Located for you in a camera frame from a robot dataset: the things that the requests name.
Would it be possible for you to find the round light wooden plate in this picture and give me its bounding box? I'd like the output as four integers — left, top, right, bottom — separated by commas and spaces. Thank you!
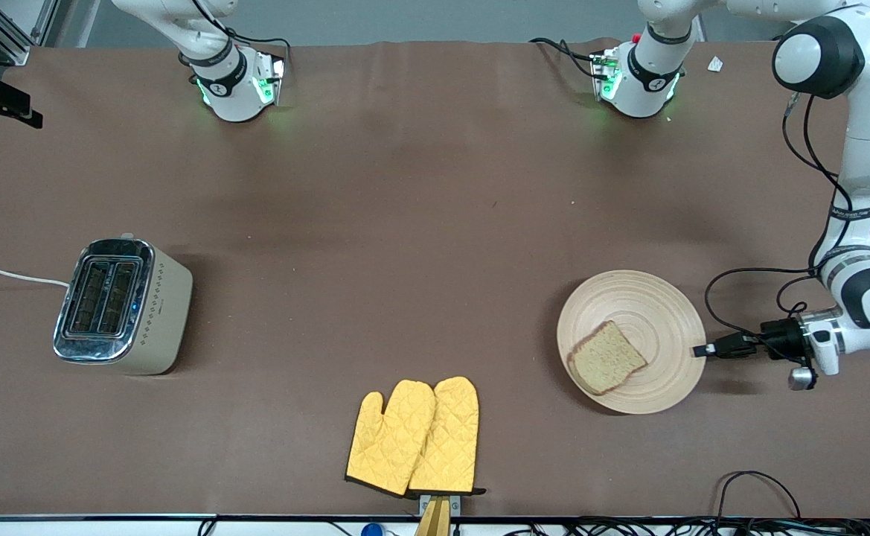
556, 269, 708, 415

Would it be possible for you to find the brown bread slice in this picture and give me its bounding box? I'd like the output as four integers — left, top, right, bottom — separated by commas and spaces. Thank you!
566, 319, 650, 397

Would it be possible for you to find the beige chrome two-slot toaster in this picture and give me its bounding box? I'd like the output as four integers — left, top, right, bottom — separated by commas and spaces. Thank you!
53, 236, 194, 376

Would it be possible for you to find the yellow quilted oven mitt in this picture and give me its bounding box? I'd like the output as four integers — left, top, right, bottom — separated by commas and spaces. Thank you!
408, 376, 487, 497
345, 380, 437, 498

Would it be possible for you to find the wooden stick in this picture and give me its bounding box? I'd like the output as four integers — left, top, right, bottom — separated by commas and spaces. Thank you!
414, 497, 452, 536

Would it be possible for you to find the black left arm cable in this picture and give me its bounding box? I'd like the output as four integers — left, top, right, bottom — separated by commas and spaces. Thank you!
703, 91, 854, 345

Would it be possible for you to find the aluminium frame profile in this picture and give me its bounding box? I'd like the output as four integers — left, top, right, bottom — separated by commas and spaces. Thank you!
0, 0, 60, 66

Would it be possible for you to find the black looped table-edge cable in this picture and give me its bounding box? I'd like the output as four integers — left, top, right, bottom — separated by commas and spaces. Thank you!
716, 470, 802, 522

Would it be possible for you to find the white toaster power cord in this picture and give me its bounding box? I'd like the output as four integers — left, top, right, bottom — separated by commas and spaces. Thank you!
0, 267, 71, 288

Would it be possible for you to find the black cable bundle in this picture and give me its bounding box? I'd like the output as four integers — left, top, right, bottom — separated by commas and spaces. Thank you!
450, 517, 870, 536

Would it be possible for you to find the black right base cable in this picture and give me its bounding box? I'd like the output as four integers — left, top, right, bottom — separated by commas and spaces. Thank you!
193, 0, 292, 64

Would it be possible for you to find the black base cable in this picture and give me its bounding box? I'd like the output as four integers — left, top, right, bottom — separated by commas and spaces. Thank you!
193, 0, 292, 64
528, 36, 601, 78

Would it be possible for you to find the small metal bracket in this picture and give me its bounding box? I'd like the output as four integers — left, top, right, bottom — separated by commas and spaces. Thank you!
418, 494, 462, 517

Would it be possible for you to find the black left base cable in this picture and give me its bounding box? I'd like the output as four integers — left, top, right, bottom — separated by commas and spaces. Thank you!
528, 36, 601, 78

